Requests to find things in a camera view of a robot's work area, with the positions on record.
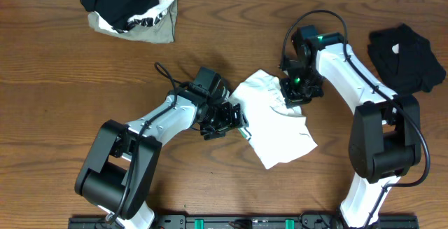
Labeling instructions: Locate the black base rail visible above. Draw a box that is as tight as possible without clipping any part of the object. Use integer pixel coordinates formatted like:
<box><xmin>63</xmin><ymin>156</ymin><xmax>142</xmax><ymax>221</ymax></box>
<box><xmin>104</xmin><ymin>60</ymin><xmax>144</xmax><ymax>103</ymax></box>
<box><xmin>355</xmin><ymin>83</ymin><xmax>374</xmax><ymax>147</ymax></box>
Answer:
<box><xmin>67</xmin><ymin>213</ymin><xmax>419</xmax><ymax>229</ymax></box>

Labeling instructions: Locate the white black-print garment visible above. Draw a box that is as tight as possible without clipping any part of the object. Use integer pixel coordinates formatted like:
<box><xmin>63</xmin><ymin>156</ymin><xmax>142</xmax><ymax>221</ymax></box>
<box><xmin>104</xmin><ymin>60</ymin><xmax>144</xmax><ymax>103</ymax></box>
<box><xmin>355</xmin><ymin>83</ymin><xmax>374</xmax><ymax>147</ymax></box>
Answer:
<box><xmin>94</xmin><ymin>0</ymin><xmax>174</xmax><ymax>33</ymax></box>

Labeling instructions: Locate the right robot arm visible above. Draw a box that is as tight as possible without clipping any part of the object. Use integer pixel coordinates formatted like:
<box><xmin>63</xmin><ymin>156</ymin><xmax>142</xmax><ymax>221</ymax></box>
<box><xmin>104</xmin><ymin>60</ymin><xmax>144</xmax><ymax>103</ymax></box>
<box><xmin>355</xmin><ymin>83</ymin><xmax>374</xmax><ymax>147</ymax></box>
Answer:
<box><xmin>280</xmin><ymin>26</ymin><xmax>422</xmax><ymax>228</ymax></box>

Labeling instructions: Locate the black garment right side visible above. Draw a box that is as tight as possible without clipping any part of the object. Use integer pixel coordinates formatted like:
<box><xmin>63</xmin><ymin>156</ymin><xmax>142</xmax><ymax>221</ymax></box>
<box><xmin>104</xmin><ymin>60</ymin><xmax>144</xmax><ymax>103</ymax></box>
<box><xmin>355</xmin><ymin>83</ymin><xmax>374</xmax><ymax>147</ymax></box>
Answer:
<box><xmin>367</xmin><ymin>24</ymin><xmax>447</xmax><ymax>95</ymax></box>

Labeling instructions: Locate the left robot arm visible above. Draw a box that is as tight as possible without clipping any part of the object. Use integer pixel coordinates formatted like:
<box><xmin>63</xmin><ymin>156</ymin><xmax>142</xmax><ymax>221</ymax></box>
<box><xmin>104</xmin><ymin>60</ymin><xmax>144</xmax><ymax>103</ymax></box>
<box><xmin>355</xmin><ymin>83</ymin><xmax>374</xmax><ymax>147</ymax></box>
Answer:
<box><xmin>75</xmin><ymin>84</ymin><xmax>248</xmax><ymax>228</ymax></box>

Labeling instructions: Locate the white printed t-shirt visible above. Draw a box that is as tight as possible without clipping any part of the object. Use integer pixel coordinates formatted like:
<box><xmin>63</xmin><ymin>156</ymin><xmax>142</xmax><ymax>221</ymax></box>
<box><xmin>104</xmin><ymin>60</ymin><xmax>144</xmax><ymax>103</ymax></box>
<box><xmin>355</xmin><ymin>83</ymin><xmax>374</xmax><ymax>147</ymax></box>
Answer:
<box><xmin>229</xmin><ymin>69</ymin><xmax>317</xmax><ymax>169</ymax></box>

